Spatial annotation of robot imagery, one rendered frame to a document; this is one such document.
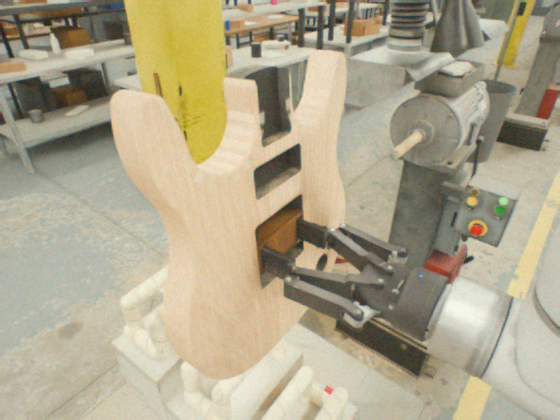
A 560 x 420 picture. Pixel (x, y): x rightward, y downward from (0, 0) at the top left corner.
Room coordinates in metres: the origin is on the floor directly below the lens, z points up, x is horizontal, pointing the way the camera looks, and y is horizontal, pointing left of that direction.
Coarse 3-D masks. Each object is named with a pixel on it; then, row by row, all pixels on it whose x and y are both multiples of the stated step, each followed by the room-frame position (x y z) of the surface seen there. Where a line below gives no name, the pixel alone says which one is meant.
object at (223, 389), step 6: (252, 366) 0.43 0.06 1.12; (246, 372) 0.42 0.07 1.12; (234, 378) 0.40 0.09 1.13; (240, 378) 0.41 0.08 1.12; (216, 384) 0.39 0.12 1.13; (222, 384) 0.39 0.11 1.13; (228, 384) 0.39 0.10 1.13; (234, 384) 0.39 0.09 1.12; (216, 390) 0.38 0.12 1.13; (222, 390) 0.38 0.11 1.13; (228, 390) 0.38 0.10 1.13; (234, 390) 0.39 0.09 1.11; (216, 396) 0.37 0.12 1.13; (222, 396) 0.37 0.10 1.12; (228, 396) 0.38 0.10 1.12
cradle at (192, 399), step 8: (184, 392) 0.42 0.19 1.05; (200, 392) 0.42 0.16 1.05; (184, 400) 0.41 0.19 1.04; (192, 400) 0.40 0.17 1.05; (200, 400) 0.40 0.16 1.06; (208, 400) 0.40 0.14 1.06; (200, 408) 0.39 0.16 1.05; (208, 408) 0.39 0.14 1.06; (208, 416) 0.37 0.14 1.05; (216, 416) 0.37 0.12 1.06
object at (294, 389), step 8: (304, 368) 0.48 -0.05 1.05; (296, 376) 0.46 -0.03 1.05; (304, 376) 0.46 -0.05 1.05; (312, 376) 0.46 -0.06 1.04; (288, 384) 0.44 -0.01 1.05; (296, 384) 0.44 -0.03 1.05; (304, 384) 0.44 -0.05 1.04; (288, 392) 0.42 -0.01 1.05; (296, 392) 0.42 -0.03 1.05; (280, 400) 0.41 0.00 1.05; (288, 400) 0.41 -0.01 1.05; (272, 408) 0.39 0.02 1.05; (280, 408) 0.39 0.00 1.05; (288, 408) 0.39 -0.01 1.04; (264, 416) 0.38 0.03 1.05; (272, 416) 0.37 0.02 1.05; (280, 416) 0.38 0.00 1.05
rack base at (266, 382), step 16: (288, 352) 0.54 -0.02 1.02; (256, 368) 0.49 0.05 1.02; (272, 368) 0.49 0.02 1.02; (288, 368) 0.49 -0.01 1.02; (208, 384) 0.46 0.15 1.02; (240, 384) 0.46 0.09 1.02; (256, 384) 0.46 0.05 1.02; (272, 384) 0.46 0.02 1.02; (176, 400) 0.42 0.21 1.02; (240, 400) 0.42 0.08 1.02; (256, 400) 0.42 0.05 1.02; (272, 400) 0.44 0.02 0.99; (176, 416) 0.39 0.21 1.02; (192, 416) 0.39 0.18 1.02; (240, 416) 0.39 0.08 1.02; (256, 416) 0.40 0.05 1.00
